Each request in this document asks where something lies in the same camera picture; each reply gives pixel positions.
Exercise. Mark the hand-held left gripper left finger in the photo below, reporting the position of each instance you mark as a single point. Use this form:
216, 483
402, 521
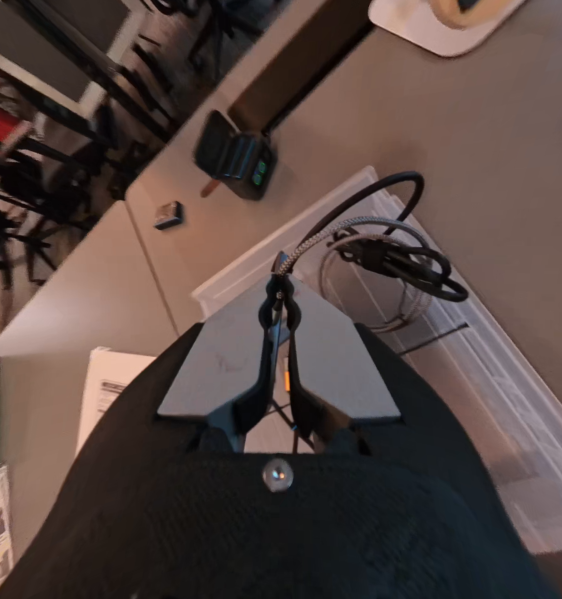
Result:
215, 365

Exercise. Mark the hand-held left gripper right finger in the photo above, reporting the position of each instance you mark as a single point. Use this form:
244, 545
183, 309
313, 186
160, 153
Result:
342, 369

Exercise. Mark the clear plastic bin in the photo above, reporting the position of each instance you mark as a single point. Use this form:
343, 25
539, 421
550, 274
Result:
496, 374

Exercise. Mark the white cardboard box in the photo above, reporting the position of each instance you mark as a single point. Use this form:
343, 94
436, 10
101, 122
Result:
103, 374

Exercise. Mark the small grey block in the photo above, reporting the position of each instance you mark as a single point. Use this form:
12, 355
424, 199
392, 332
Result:
168, 216

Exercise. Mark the black charger with green lights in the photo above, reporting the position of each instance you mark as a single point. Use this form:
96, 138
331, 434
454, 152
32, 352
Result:
225, 149

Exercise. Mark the white monitor stand base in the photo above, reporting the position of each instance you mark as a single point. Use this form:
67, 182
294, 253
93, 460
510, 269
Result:
402, 28

